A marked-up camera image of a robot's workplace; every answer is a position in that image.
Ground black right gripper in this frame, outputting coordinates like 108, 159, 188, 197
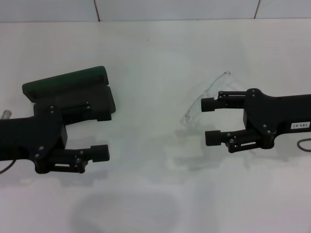
201, 88, 311, 153

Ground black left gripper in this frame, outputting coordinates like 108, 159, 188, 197
0, 98, 112, 174

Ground clear plastic glasses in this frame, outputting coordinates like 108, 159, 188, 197
179, 70, 243, 128

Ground green glasses case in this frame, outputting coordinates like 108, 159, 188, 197
21, 66, 117, 122

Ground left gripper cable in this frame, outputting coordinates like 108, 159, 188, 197
0, 159, 16, 174

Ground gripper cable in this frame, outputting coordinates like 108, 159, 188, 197
0, 159, 16, 174
297, 137, 311, 153

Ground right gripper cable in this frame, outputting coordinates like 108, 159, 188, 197
297, 137, 311, 153

